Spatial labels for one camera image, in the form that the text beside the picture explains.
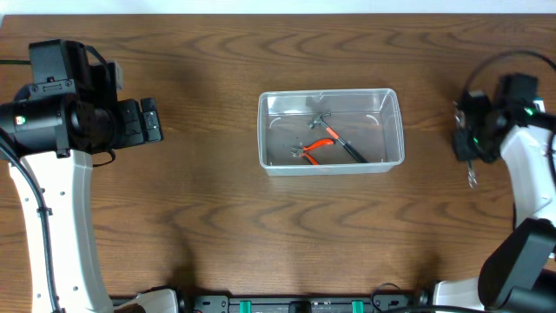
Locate silver wrench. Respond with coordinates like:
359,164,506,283
467,160,478,189

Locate clear plastic storage container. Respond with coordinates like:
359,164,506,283
257,88,405,176

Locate red handled pliers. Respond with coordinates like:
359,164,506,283
291,138,335,165

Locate claw hammer orange black handle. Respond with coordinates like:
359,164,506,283
308,112,368,163

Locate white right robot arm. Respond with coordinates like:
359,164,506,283
420,74,555,312

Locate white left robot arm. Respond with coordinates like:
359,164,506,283
1,39,180,312

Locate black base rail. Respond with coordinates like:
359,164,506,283
110,293,435,313

